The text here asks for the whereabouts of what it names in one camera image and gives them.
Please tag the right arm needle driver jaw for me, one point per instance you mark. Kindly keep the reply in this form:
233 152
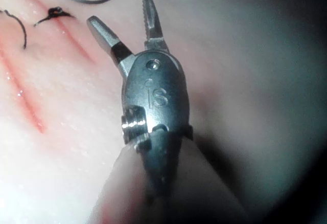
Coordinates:
108 38
152 24

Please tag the right arm needle driver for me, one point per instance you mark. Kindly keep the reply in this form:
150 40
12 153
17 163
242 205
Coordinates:
158 98

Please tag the black thread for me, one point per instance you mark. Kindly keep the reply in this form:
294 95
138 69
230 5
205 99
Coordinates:
21 27

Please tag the dark right arm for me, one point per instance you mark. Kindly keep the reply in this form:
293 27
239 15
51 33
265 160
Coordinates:
204 190

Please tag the black stitching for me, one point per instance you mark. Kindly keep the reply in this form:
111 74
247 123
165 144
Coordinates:
52 14

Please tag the tissue pad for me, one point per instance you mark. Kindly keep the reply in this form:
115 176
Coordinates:
64 106

